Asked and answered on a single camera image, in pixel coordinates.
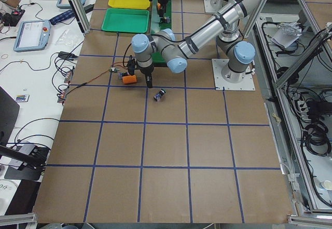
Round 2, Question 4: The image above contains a black power adapter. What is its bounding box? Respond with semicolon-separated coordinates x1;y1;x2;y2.
58;51;78;60

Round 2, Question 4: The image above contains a green push button switch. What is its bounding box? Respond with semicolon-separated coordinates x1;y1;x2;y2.
154;89;166;102

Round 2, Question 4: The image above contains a green tray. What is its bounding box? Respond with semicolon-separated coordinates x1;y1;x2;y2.
101;8;149;34

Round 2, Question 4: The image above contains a folded blue umbrella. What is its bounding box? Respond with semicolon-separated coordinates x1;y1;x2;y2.
49;9;75;25

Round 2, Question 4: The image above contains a green conveyor belt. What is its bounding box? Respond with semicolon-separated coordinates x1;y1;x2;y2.
148;0;173;67

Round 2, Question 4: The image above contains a small circuit board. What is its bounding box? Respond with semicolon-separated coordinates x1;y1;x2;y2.
110;67;120;73

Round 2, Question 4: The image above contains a yellow push button switch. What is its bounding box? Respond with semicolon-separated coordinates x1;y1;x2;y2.
160;17;171;24

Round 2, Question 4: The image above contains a near teach pendant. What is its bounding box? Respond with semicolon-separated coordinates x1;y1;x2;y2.
13;20;51;52

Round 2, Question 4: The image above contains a red black cable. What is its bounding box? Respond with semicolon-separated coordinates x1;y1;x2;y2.
62;61;130;95

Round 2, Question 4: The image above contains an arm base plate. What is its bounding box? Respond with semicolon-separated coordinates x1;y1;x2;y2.
212;59;255;91
203;0;220;14

